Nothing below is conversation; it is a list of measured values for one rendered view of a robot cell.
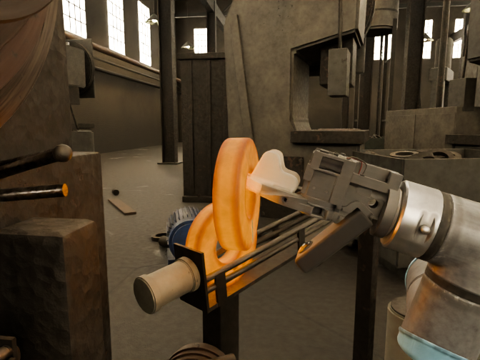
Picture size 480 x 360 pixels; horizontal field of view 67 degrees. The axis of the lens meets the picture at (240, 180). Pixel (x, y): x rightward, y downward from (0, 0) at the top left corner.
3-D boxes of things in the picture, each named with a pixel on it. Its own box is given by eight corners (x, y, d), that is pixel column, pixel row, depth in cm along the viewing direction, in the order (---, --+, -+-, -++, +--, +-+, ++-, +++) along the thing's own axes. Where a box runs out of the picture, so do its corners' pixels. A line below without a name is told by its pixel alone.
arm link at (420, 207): (406, 244, 51) (423, 270, 42) (371, 233, 52) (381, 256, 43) (429, 185, 50) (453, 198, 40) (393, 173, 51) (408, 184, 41)
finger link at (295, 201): (266, 178, 50) (328, 198, 49) (263, 191, 51) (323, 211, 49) (261, 183, 46) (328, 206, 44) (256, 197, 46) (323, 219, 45)
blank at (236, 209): (207, 149, 42) (235, 149, 42) (238, 131, 57) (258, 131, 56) (216, 270, 46) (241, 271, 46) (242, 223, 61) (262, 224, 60)
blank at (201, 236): (211, 299, 68) (223, 305, 66) (169, 246, 60) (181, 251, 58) (254, 238, 76) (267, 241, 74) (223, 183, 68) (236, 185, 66)
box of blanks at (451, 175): (394, 287, 209) (403, 153, 198) (338, 242, 291) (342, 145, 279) (553, 278, 222) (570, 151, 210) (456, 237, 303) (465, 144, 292)
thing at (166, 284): (135, 307, 58) (130, 272, 57) (180, 283, 64) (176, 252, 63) (157, 321, 54) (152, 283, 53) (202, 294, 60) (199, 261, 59)
